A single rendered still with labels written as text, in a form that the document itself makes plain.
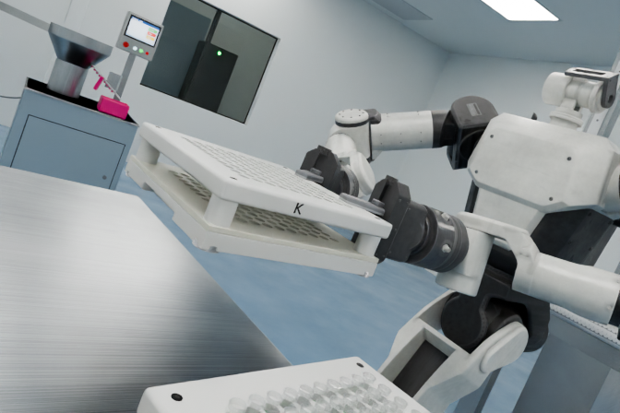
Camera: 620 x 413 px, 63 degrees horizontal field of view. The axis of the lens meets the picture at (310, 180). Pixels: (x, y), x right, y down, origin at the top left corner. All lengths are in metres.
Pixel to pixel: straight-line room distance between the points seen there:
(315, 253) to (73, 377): 0.26
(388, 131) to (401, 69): 6.17
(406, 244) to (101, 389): 0.42
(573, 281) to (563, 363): 1.17
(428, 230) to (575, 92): 0.51
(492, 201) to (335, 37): 5.78
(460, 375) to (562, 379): 0.95
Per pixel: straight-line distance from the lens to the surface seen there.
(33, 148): 3.21
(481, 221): 0.81
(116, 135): 3.22
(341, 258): 0.60
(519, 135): 1.07
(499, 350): 1.08
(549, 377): 1.97
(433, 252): 0.73
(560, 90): 1.13
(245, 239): 0.51
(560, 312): 1.82
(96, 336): 0.55
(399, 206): 0.68
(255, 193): 0.49
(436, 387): 1.04
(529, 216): 1.03
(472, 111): 1.22
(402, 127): 1.20
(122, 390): 0.49
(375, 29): 7.05
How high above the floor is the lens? 1.13
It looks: 6 degrees down
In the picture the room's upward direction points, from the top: 22 degrees clockwise
